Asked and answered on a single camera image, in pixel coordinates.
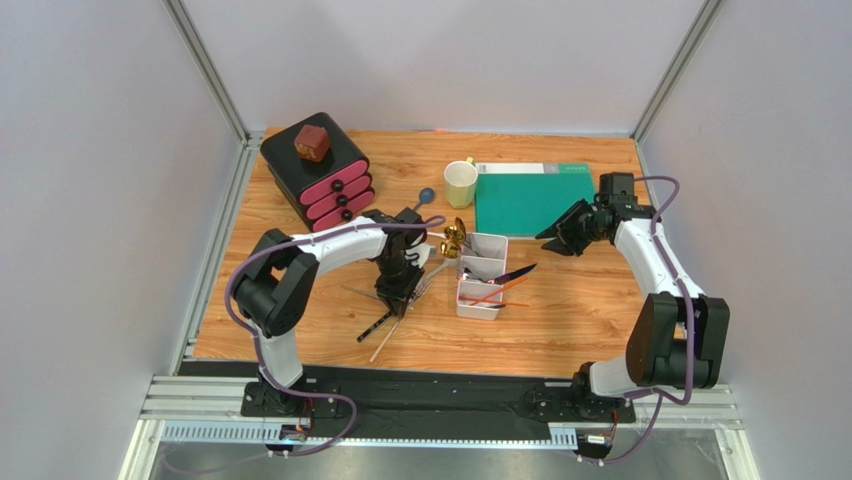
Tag white compartment organizer box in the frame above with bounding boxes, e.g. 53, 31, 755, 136
455, 232, 509, 321

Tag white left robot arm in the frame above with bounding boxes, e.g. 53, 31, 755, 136
224, 208, 445, 415

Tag pale yellow mug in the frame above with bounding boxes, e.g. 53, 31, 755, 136
443, 157, 479, 209

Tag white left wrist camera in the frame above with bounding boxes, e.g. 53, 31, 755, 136
405, 242, 433, 268

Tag silver fork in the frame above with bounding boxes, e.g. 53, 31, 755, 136
456, 268, 490, 284

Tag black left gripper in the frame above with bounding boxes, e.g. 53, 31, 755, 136
375, 253, 426, 318

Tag iridescent purple knife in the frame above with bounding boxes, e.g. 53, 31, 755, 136
488, 264, 536, 285

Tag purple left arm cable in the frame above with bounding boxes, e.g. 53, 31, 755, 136
224, 214, 447, 458

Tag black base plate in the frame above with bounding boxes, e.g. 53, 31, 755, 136
240, 365, 636, 441

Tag black pink drawer box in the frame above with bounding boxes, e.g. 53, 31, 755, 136
260, 112, 376, 232

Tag white handled ladle spoon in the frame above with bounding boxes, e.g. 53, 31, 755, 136
422, 258, 458, 281

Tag green notebook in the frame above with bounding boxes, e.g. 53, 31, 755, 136
475, 162, 595, 238

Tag blue grey plastic spoon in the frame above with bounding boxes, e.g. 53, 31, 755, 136
412, 187, 436, 212

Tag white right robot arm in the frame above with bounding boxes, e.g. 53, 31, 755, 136
538, 172, 730, 405

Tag red brown cube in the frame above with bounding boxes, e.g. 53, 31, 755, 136
293, 124, 330, 163

